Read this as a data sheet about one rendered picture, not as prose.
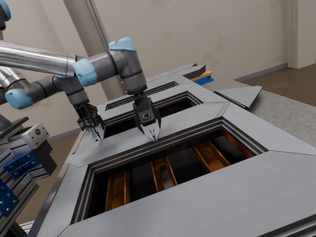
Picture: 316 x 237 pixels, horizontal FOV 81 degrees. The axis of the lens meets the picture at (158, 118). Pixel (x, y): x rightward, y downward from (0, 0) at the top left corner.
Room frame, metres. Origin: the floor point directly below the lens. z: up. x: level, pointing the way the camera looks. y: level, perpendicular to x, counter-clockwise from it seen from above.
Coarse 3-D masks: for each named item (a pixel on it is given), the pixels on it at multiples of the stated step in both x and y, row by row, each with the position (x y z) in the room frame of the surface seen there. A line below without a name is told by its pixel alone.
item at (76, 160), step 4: (84, 148) 0.77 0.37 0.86; (80, 152) 0.74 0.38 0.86; (84, 152) 0.73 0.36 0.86; (72, 156) 0.73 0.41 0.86; (76, 156) 0.72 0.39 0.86; (80, 156) 0.71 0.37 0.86; (72, 160) 0.70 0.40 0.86; (76, 160) 0.68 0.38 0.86; (80, 160) 0.67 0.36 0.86; (72, 164) 0.66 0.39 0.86; (76, 164) 0.65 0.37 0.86
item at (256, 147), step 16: (176, 96) 1.09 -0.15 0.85; (192, 96) 1.00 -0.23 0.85; (128, 112) 1.08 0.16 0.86; (192, 128) 0.64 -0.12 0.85; (208, 128) 0.64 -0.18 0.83; (224, 128) 0.61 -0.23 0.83; (144, 144) 0.63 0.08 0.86; (160, 144) 0.63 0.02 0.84; (176, 144) 0.62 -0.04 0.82; (256, 144) 0.43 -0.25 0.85; (112, 160) 0.62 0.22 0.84; (128, 160) 0.62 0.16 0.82; (80, 192) 0.48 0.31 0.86; (80, 208) 0.42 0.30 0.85; (304, 224) 0.20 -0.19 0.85
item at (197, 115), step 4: (192, 108) 0.81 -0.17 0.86; (196, 108) 0.79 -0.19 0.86; (200, 108) 0.78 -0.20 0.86; (184, 112) 0.79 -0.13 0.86; (188, 112) 0.78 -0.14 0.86; (192, 112) 0.76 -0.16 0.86; (196, 112) 0.75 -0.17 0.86; (200, 112) 0.73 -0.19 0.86; (204, 112) 0.72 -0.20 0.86; (188, 116) 0.74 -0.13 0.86; (192, 116) 0.72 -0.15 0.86; (196, 116) 0.71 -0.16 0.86; (200, 116) 0.70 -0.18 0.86; (204, 116) 0.69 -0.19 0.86; (208, 116) 0.68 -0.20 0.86; (192, 120) 0.69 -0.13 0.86; (196, 120) 0.68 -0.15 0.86; (200, 120) 0.66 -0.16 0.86; (204, 120) 0.65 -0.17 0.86; (208, 120) 0.64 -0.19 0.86; (196, 124) 0.65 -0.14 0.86
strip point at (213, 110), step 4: (208, 104) 0.79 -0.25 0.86; (212, 104) 0.77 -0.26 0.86; (216, 104) 0.76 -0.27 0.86; (220, 104) 0.75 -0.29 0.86; (204, 108) 0.76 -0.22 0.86; (208, 108) 0.75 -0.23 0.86; (212, 108) 0.74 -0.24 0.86; (216, 108) 0.72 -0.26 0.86; (220, 108) 0.71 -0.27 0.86; (208, 112) 0.71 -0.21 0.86; (212, 112) 0.70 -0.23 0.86; (216, 112) 0.68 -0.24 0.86; (212, 116) 0.67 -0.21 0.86
